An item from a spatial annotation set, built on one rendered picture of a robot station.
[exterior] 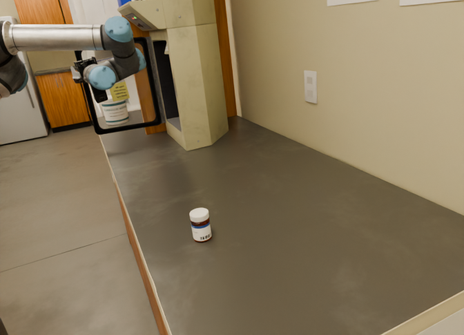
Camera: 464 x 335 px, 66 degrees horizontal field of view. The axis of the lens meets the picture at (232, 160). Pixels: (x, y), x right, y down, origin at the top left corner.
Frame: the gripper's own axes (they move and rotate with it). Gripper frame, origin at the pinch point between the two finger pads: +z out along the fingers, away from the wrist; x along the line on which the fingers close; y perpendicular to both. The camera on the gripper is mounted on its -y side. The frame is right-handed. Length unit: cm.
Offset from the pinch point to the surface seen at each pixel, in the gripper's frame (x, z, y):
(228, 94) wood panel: -64, 5, -30
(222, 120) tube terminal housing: -45, -20, -32
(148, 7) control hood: -24.3, -25.8, 19.0
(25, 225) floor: 68, 162, -122
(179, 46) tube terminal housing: -31.3, -27.3, 3.8
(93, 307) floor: 40, 24, -123
